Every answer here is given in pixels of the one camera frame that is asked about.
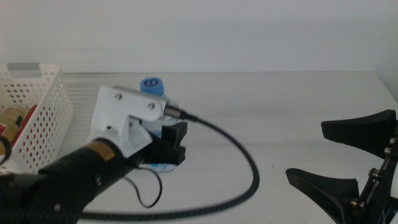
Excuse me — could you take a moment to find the thin black cable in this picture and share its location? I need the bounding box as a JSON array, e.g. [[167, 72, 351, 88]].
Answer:
[[123, 166, 163, 208]]

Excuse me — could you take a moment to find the red cola can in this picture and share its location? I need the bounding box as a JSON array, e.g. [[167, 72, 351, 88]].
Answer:
[[11, 105, 39, 147]]

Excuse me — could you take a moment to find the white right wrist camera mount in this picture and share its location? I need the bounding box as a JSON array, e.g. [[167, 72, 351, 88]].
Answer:
[[390, 161, 398, 200]]

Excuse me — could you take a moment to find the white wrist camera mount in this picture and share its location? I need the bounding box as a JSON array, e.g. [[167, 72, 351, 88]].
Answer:
[[88, 85, 167, 158], [390, 161, 398, 200]]

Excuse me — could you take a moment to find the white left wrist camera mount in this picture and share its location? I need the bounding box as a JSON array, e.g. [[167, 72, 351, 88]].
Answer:
[[88, 85, 167, 158]]

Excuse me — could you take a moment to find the white perforated plastic basket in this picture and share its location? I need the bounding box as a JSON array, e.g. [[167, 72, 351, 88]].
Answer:
[[0, 63, 75, 175]]

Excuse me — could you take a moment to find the yellow tea bottle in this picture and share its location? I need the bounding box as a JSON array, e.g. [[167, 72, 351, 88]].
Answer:
[[0, 107, 30, 156]]

